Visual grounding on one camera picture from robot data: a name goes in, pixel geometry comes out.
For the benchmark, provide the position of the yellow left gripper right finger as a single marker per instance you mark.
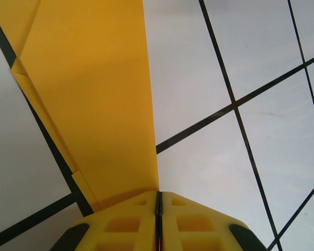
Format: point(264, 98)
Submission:
point(199, 230)

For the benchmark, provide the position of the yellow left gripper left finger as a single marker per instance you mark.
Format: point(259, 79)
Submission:
point(125, 230)

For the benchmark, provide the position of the yellow paper sheet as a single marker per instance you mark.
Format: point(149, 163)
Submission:
point(94, 91)

